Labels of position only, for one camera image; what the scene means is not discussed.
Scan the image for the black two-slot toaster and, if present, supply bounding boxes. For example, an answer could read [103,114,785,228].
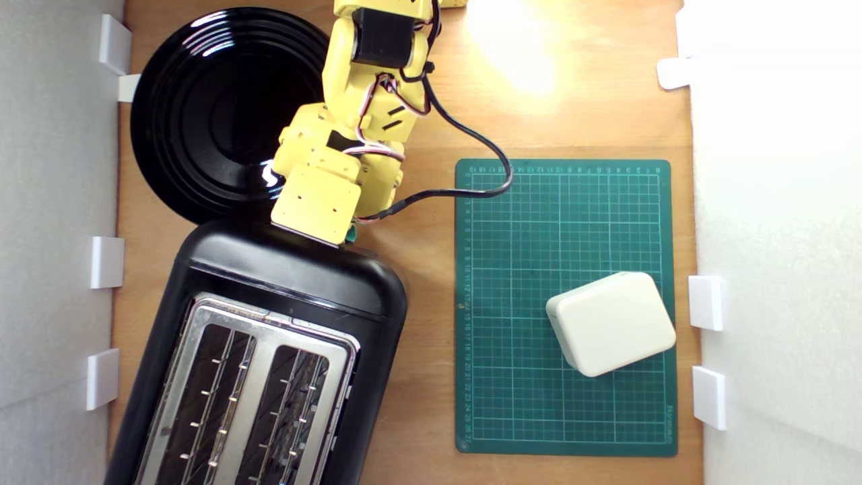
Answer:
[102,219,409,485]

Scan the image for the black round plate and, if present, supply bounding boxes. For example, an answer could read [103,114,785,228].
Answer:
[130,7,335,226]

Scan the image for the green cutting mat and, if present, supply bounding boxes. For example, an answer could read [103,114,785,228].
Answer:
[455,158,679,458]

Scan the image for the white rounded block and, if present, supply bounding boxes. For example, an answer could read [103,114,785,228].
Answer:
[545,271,677,378]

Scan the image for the yellow flat camera housing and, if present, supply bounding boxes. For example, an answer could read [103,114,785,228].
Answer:
[271,164,363,248]

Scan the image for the red white servo wires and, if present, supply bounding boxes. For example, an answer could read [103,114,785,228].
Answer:
[345,73,433,162]

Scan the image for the black camera cable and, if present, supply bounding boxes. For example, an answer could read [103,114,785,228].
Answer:
[354,61,515,223]

